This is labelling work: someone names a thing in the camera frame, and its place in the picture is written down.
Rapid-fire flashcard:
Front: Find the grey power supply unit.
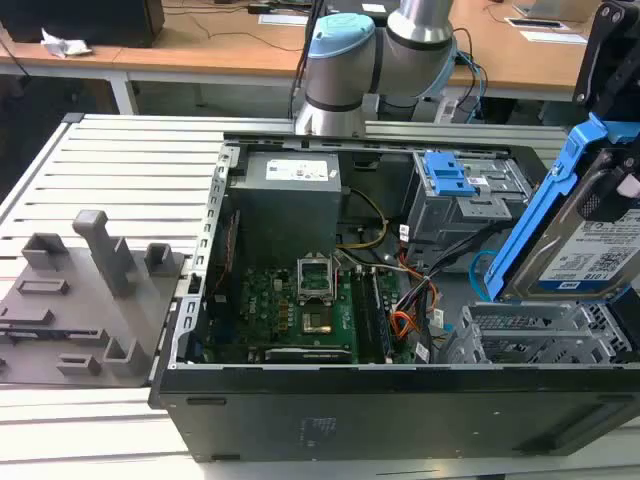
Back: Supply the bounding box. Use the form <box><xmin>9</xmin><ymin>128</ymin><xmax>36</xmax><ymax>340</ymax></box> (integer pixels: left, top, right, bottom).
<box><xmin>227</xmin><ymin>151</ymin><xmax>344</xmax><ymax>267</ymax></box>

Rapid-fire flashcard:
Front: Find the blue cable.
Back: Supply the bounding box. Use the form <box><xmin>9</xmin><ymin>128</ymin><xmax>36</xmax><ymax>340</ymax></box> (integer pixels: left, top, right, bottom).
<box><xmin>455</xmin><ymin>49</ymin><xmax>490</xmax><ymax>124</ymax></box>

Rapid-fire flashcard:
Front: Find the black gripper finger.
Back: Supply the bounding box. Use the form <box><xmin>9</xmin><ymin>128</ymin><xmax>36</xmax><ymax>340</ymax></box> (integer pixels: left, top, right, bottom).
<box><xmin>572</xmin><ymin>30</ymin><xmax>612</xmax><ymax>109</ymax></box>

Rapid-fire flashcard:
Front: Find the blue disk wire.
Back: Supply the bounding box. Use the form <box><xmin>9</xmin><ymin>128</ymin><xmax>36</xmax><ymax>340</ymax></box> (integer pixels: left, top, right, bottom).
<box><xmin>468</xmin><ymin>248</ymin><xmax>502</xmax><ymax>302</ymax></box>

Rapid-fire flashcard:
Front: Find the hard disk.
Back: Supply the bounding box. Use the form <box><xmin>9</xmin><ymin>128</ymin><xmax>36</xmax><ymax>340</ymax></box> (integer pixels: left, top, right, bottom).
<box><xmin>482</xmin><ymin>112</ymin><xmax>640</xmax><ymax>304</ymax></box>

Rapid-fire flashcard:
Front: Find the blue plastic drive latch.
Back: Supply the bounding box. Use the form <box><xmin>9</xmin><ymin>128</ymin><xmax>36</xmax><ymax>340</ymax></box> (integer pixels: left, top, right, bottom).
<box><xmin>422</xmin><ymin>151</ymin><xmax>477</xmax><ymax>198</ymax></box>

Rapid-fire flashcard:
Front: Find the white paper sheet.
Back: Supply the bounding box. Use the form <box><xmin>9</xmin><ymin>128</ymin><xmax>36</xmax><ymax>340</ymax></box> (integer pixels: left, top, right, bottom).
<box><xmin>518</xmin><ymin>29</ymin><xmax>587</xmax><ymax>46</ymax></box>
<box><xmin>258</xmin><ymin>13</ymin><xmax>310</xmax><ymax>27</ymax></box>

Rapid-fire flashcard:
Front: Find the grey optical drive cage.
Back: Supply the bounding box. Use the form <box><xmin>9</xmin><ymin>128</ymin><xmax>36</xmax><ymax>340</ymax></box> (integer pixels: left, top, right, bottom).
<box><xmin>404</xmin><ymin>152</ymin><xmax>534</xmax><ymax>261</ymax></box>

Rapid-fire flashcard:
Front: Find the metal socket cover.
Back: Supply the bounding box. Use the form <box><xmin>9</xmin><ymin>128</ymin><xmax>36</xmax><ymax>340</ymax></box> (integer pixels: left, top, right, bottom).
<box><xmin>296</xmin><ymin>253</ymin><xmax>335</xmax><ymax>307</ymax></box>

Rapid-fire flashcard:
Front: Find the grey metal disk bay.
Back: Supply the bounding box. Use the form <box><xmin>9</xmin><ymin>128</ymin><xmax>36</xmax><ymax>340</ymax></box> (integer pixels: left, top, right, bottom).
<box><xmin>439</xmin><ymin>301</ymin><xmax>639</xmax><ymax>367</ymax></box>

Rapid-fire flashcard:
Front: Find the black graphics card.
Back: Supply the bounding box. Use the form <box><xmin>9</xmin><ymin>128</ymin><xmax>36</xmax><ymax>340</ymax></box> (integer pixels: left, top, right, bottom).
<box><xmin>247</xmin><ymin>345</ymin><xmax>354</xmax><ymax>365</ymax></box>

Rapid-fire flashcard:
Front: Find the CPU socket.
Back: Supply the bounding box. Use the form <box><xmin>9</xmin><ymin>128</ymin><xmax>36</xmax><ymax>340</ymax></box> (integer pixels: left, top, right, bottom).
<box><xmin>301</xmin><ymin>308</ymin><xmax>334</xmax><ymax>337</ymax></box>

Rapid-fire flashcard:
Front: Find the black open PC case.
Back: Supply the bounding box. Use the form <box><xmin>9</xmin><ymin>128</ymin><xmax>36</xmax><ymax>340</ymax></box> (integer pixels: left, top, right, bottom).
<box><xmin>147</xmin><ymin>130</ymin><xmax>640</xmax><ymax>464</ymax></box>

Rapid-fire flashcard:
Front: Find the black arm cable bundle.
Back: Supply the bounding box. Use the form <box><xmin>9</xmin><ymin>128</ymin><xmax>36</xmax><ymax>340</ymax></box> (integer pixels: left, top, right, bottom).
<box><xmin>288</xmin><ymin>0</ymin><xmax>327</xmax><ymax>119</ymax></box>

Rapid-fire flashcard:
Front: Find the wooden desk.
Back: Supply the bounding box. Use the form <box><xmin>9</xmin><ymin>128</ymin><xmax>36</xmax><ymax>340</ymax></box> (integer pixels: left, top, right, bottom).
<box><xmin>0</xmin><ymin>0</ymin><xmax>640</xmax><ymax>101</ymax></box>

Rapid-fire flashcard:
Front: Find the orange wire bundle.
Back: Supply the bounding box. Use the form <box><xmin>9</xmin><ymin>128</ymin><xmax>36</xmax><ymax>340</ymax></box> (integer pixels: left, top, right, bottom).
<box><xmin>388</xmin><ymin>253</ymin><xmax>439</xmax><ymax>347</ymax></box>

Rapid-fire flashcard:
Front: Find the yellow black power cable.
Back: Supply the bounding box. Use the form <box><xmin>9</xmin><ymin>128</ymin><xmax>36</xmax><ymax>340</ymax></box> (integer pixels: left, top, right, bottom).
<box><xmin>335</xmin><ymin>186</ymin><xmax>390</xmax><ymax>250</ymax></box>

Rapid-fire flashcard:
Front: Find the black box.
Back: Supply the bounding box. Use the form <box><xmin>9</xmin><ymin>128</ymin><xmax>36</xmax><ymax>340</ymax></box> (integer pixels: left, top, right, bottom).
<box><xmin>0</xmin><ymin>0</ymin><xmax>166</xmax><ymax>49</ymax></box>

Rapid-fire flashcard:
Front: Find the crumpled white paper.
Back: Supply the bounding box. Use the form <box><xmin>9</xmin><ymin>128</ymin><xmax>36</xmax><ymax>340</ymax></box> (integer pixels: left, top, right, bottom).
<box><xmin>39</xmin><ymin>27</ymin><xmax>94</xmax><ymax>59</ymax></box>

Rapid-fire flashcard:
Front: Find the green motherboard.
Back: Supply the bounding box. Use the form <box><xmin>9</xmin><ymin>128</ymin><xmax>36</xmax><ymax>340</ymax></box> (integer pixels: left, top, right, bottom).
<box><xmin>205</xmin><ymin>264</ymin><xmax>417</xmax><ymax>366</ymax></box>

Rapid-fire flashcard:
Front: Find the white power strip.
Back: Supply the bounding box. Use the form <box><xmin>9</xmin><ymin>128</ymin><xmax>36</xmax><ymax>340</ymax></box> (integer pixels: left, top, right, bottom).
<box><xmin>433</xmin><ymin>98</ymin><xmax>460</xmax><ymax>125</ymax></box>

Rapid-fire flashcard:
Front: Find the grey parts rack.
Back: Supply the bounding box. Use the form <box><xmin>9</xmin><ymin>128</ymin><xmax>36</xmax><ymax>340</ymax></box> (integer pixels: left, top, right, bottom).
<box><xmin>0</xmin><ymin>209</ymin><xmax>187</xmax><ymax>389</ymax></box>

